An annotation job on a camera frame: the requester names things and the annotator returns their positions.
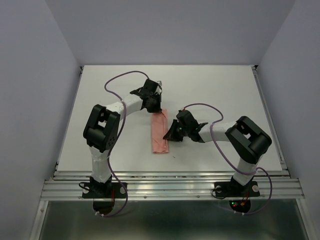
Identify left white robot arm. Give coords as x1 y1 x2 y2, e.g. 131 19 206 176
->
79 79 162 199

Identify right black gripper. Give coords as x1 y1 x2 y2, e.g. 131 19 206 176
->
163 119 190 142

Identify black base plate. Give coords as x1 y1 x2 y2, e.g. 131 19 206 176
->
212 181 260 199
78 182 126 199

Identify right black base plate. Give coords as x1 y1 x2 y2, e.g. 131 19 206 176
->
212 181 260 199

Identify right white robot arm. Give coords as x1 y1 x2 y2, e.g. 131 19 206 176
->
163 109 272 195

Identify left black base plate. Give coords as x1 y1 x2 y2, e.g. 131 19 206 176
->
78 182 126 199

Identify pink satin napkin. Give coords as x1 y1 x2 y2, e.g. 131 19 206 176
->
150 108 169 154

